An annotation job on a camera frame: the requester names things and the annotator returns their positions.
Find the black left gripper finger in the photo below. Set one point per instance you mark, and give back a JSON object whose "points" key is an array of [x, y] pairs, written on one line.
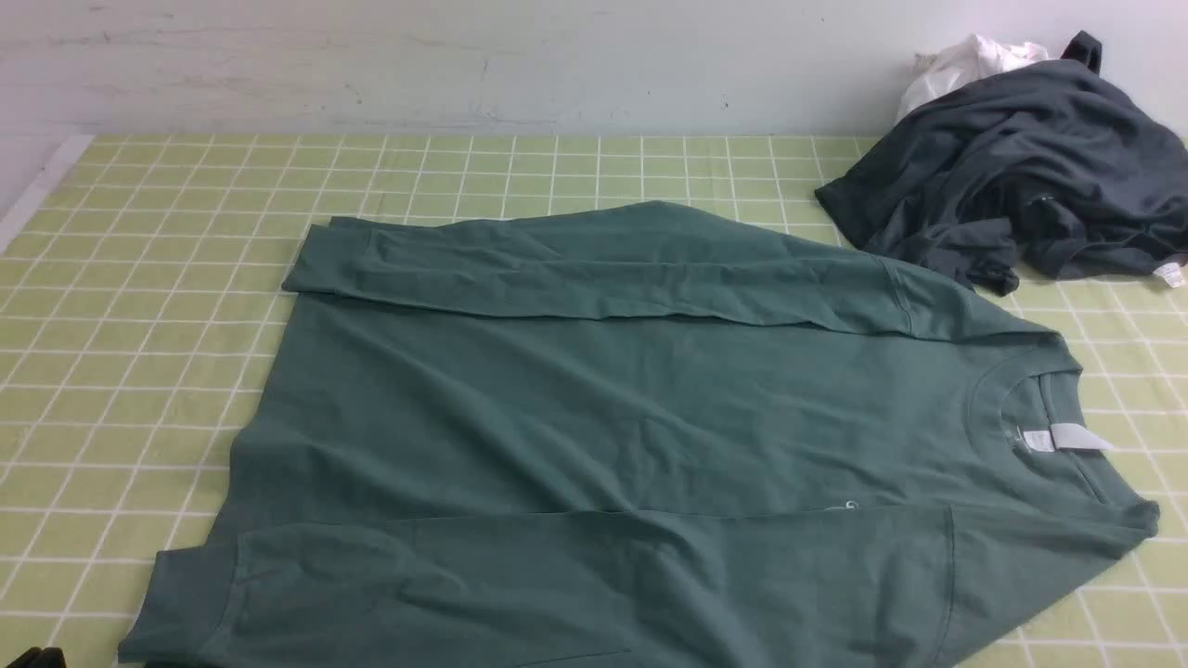
{"points": [[37, 657]]}

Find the green long-sleeved shirt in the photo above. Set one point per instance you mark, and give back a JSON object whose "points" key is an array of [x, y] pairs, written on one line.
{"points": [[639, 437]]}

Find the dark grey crumpled shirt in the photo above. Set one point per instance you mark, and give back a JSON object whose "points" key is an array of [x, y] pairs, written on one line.
{"points": [[1050, 165]]}

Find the green checkered tablecloth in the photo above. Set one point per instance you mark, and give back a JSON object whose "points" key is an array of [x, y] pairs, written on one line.
{"points": [[143, 306]]}

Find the white crumpled cloth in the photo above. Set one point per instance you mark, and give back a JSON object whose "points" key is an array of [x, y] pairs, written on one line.
{"points": [[976, 57]]}

